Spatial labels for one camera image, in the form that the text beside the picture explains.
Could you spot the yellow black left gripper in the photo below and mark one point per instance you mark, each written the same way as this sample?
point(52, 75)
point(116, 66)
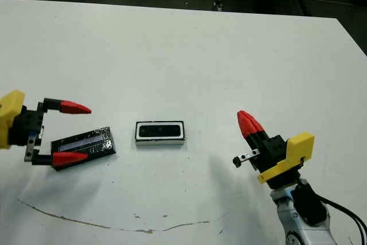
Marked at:
point(11, 118)

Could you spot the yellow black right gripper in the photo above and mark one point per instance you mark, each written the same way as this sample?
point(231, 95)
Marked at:
point(295, 150)

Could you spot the glossy black box lid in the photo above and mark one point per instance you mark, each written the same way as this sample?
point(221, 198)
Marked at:
point(86, 141)

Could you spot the white camera box base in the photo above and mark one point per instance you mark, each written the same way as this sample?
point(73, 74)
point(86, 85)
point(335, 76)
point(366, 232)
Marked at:
point(159, 141)

